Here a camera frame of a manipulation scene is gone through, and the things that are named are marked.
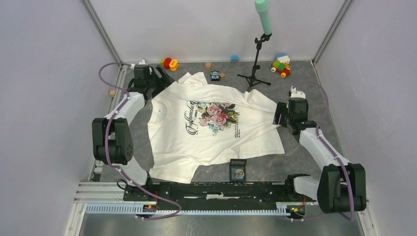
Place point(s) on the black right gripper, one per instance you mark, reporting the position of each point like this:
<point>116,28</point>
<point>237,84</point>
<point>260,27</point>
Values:
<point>282,108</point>

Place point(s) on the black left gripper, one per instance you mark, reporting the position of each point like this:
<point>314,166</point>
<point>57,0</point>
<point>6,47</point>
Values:
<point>165,79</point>

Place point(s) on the white floral t-shirt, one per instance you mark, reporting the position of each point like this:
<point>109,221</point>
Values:
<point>194,123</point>

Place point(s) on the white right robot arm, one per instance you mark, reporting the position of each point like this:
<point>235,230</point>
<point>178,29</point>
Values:
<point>342,185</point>

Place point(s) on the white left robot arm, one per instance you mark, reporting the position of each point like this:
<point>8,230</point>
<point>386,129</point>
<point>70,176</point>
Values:
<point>111,137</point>

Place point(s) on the black brooch box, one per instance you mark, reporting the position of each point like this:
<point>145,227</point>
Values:
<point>237,164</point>

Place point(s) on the black tripod stand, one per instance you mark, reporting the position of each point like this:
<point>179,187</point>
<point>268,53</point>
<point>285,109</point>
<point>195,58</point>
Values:
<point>252,79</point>

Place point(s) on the black blue robot toy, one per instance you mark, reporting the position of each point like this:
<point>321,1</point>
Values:
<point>214,75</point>

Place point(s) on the colourful brick toy car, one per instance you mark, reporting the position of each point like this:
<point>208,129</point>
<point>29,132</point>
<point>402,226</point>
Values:
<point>281,66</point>

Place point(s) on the blue round block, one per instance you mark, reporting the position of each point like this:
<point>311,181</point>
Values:
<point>234,58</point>

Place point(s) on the teal foam microphone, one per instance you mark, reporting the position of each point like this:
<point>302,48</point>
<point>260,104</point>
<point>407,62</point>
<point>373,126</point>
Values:
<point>262,7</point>

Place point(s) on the red yellow green ring toy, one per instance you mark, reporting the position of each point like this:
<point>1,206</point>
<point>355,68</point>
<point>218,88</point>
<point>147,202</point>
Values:
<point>169,63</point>

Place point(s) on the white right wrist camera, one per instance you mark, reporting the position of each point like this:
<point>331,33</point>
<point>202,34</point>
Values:
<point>295,93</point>

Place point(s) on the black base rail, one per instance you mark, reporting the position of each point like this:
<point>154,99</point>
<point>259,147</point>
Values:
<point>215,195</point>

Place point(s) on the white slotted cable duct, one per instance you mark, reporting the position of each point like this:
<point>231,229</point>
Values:
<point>141,209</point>

